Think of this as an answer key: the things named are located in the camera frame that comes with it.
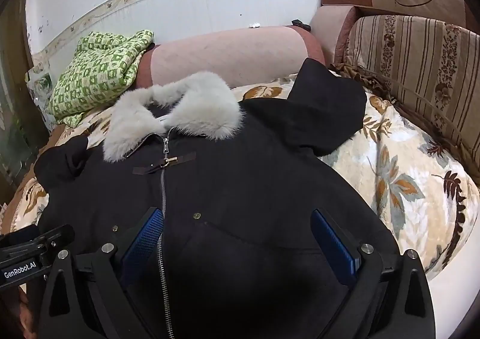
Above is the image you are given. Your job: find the green patterned blanket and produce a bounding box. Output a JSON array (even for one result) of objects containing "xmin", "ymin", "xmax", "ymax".
[{"xmin": 46, "ymin": 29, "xmax": 155, "ymax": 128}]

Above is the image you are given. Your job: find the pink and brown sofa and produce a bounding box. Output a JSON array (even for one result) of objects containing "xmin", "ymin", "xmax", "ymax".
[{"xmin": 135, "ymin": 0, "xmax": 477, "ymax": 90}]

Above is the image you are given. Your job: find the patterned glass door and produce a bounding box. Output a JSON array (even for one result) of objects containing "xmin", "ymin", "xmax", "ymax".
[{"xmin": 0, "ymin": 0, "xmax": 49, "ymax": 178}]

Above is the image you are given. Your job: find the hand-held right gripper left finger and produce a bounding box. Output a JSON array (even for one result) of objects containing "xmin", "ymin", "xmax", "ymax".
[{"xmin": 37, "ymin": 207, "xmax": 166, "ymax": 339}]

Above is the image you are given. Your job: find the striped floral cushion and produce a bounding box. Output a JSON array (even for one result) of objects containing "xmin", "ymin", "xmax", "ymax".
[{"xmin": 335, "ymin": 14, "xmax": 480, "ymax": 184}]

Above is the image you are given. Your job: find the leaf print blanket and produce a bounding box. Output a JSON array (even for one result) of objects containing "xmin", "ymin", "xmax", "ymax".
[{"xmin": 0, "ymin": 76, "xmax": 480, "ymax": 283}]

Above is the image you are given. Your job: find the person's left forearm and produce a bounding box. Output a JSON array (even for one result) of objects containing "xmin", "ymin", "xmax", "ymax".
[{"xmin": 0, "ymin": 284, "xmax": 40, "ymax": 339}]

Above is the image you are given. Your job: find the black coat with fur collar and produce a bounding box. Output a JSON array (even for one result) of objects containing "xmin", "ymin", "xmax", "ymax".
[{"xmin": 34, "ymin": 58, "xmax": 400, "ymax": 339}]

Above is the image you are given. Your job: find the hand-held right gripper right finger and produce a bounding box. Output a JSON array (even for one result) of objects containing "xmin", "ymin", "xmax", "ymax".
[{"xmin": 311, "ymin": 209, "xmax": 437, "ymax": 339}]

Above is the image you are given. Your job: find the clear plastic bag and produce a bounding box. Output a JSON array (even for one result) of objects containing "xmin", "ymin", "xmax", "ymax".
[{"xmin": 25, "ymin": 64, "xmax": 58, "ymax": 126}]

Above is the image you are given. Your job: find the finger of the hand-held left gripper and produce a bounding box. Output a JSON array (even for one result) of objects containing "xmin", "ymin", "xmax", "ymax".
[{"xmin": 0, "ymin": 224, "xmax": 76, "ymax": 250}]

